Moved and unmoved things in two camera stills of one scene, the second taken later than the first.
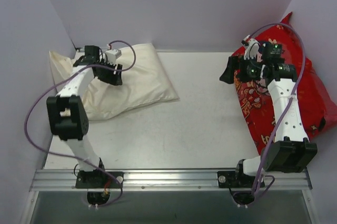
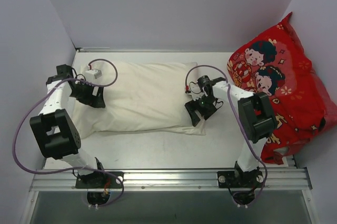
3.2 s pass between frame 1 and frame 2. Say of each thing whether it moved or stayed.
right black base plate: stayed
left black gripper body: moved
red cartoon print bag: stayed
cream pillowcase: moved
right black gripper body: moved
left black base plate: stayed
